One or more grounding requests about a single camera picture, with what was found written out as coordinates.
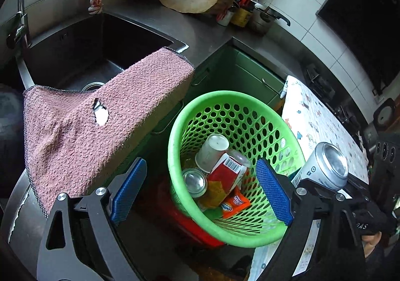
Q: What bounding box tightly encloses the cartoon printed white tablecloth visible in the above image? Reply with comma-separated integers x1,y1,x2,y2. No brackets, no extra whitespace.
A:
248,75,371,281

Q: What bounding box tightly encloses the dark kitchen sink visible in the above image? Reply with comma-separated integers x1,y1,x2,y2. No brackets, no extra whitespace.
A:
6,11,189,92

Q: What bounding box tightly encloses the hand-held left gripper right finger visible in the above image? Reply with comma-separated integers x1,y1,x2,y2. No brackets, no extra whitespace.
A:
255,158,366,281

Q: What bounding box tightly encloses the black gas stove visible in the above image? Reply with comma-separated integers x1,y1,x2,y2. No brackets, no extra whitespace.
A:
301,62,360,125

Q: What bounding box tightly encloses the red yellow drink can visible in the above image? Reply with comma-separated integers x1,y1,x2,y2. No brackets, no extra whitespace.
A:
198,149,252,210

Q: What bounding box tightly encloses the black range hood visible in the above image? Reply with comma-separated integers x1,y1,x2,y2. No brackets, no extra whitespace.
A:
315,0,400,88

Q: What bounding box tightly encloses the black rice cooker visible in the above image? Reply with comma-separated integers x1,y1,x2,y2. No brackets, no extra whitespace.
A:
364,97,396,144

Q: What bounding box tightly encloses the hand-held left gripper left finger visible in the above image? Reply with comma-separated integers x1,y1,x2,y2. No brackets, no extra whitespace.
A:
37,158,147,281

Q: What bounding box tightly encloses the orange snack packet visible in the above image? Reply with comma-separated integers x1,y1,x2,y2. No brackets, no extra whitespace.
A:
220,187,251,218

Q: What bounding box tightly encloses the green perforated plastic basket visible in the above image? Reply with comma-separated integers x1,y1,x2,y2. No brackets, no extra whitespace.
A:
168,90,306,248

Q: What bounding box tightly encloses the blue and white can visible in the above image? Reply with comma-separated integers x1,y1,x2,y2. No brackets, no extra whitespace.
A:
290,142,349,192

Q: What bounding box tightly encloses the green kitchen cabinet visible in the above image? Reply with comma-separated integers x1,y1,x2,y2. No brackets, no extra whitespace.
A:
150,45,286,135

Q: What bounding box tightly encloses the small seasoning jar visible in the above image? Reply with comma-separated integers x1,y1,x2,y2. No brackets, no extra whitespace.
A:
216,8,235,27

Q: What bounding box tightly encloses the pink dish cloth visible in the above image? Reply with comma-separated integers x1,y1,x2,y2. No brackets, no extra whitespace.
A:
23,47,196,217

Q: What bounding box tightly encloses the person's right hand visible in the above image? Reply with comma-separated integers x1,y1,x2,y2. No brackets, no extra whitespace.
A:
361,231,384,258

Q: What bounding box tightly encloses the red and white scrubber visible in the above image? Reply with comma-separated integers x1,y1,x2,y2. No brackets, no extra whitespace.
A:
87,0,104,16

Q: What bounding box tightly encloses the red soda can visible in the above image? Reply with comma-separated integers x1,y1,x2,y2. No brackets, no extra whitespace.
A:
182,169,209,199

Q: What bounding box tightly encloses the steel pot with black handle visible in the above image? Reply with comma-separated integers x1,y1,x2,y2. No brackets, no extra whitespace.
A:
248,3,291,35

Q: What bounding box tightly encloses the white paper cup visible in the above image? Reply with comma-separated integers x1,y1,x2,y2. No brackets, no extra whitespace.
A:
195,134,230,173

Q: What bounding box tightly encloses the red plastic stool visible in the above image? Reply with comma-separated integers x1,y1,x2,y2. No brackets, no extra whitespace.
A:
142,175,226,249

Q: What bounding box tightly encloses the steel sink faucet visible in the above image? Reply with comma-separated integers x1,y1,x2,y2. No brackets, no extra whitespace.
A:
6,0,31,49

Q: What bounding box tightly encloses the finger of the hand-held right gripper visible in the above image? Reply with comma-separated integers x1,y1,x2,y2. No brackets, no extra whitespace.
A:
345,173,374,200

